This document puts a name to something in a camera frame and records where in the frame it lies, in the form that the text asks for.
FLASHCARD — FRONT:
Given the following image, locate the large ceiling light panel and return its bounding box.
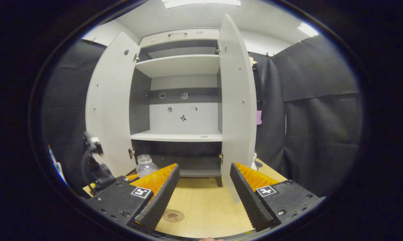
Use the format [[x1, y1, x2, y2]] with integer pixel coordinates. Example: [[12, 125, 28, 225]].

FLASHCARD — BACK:
[[161, 0, 241, 9]]

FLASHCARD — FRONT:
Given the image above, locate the round brown coaster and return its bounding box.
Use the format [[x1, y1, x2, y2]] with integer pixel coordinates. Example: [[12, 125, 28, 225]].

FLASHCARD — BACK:
[[162, 209, 185, 223]]

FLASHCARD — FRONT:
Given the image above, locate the black backdrop cloth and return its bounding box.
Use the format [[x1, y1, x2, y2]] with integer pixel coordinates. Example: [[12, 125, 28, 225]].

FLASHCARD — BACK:
[[42, 33, 362, 198]]

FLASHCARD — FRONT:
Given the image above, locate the grey cabinet door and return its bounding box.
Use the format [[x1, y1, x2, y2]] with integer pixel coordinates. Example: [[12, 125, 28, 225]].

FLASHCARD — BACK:
[[218, 14, 257, 204], [85, 32, 141, 178]]

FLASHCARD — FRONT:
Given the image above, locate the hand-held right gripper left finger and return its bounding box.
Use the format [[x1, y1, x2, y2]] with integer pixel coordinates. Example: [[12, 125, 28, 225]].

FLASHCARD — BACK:
[[87, 163, 181, 231]]

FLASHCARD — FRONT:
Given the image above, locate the grey cabinet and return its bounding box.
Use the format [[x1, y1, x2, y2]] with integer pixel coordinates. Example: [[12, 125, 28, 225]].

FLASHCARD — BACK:
[[129, 38, 223, 187]]

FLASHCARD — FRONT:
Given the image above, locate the grey cabinet drawer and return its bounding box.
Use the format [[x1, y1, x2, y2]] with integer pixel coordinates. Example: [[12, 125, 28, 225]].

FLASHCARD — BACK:
[[139, 28, 220, 48]]

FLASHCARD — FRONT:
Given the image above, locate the clear plastic bottle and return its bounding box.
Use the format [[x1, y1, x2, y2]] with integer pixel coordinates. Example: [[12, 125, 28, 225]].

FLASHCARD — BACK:
[[136, 154, 160, 178]]

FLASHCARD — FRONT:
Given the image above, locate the small ceiling light panel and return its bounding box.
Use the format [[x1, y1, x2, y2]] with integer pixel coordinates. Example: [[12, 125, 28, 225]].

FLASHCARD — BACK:
[[297, 23, 319, 37]]

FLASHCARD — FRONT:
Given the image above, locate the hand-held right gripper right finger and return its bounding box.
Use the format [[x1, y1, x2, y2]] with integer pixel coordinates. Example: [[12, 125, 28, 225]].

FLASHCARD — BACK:
[[229, 162, 326, 232]]

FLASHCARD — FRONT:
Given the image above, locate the penguin plush toy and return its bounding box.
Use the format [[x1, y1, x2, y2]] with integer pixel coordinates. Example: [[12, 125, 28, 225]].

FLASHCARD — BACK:
[[251, 151, 264, 171]]

